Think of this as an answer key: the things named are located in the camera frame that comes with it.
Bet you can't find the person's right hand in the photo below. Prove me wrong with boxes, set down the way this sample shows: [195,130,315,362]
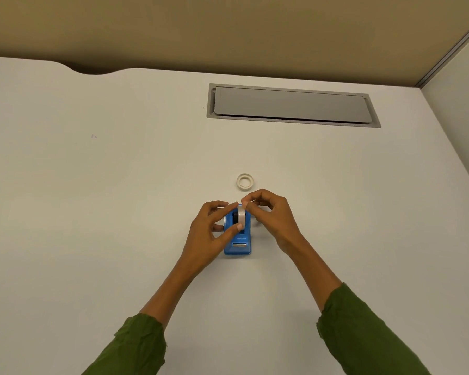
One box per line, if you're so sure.
[240,188,304,257]

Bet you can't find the person's left hand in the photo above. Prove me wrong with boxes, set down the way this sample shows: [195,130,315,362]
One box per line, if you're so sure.
[178,201,245,278]

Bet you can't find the person's right forearm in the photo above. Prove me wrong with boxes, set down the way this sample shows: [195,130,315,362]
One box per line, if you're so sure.
[283,235,431,375]

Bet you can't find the person's left forearm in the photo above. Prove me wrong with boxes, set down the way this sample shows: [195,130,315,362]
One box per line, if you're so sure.
[82,264,204,375]

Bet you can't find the blue tape dispenser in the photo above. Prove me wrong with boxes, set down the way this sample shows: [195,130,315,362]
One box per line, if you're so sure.
[223,204,253,256]

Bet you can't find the gray metal partition trim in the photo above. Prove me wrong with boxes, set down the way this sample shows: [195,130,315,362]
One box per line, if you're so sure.
[415,15,469,89]

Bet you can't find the gray desk cable tray frame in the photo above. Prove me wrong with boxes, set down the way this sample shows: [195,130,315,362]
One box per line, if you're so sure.
[206,83,382,129]

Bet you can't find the gray cable tray lid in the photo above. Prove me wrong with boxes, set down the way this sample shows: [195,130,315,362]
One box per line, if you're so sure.
[214,86,373,124]

